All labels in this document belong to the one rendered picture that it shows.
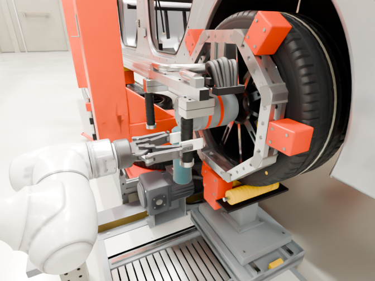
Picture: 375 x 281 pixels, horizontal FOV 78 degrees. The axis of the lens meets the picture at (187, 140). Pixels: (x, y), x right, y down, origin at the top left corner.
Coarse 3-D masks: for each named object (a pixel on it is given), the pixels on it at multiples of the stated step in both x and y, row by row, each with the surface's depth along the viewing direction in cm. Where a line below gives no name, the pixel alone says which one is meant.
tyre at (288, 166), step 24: (240, 24) 80; (312, 24) 73; (288, 48) 65; (312, 48) 66; (336, 48) 71; (288, 72) 66; (312, 72) 64; (336, 72) 68; (288, 96) 68; (312, 96) 63; (312, 120) 65; (336, 120) 71; (312, 144) 70; (336, 144) 76; (264, 168) 83; (288, 168) 74; (312, 168) 85
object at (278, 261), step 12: (192, 216) 137; (204, 228) 124; (216, 240) 119; (216, 252) 116; (228, 252) 113; (276, 252) 113; (288, 252) 109; (300, 252) 110; (228, 264) 107; (240, 264) 107; (252, 264) 103; (264, 264) 107; (276, 264) 103; (288, 264) 108; (240, 276) 99; (252, 276) 100; (264, 276) 102; (276, 276) 107
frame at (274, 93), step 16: (208, 32) 84; (224, 32) 75; (240, 32) 69; (208, 48) 93; (240, 48) 70; (256, 64) 65; (272, 64) 67; (256, 80) 67; (272, 80) 67; (272, 96) 62; (272, 112) 65; (208, 144) 109; (256, 144) 72; (208, 160) 102; (224, 160) 99; (256, 160) 72; (272, 160) 73; (224, 176) 91; (240, 176) 82
